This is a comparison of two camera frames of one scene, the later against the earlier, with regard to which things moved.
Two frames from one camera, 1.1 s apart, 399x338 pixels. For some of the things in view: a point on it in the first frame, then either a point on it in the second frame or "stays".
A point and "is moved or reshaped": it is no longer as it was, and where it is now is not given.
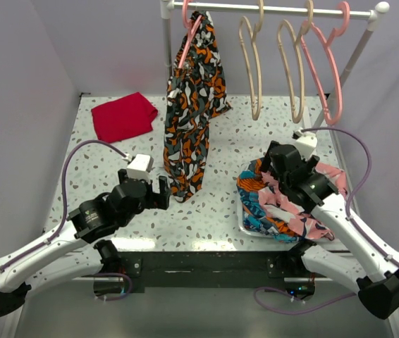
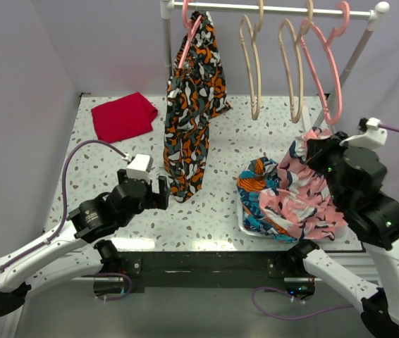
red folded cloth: x=123 y=117 stays
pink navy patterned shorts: x=298 y=220 is moved or reshaped
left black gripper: x=154 y=201 stays
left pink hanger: x=190 y=26 stays
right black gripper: x=309 y=165 to x=317 y=146
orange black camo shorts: x=197 y=90 stays
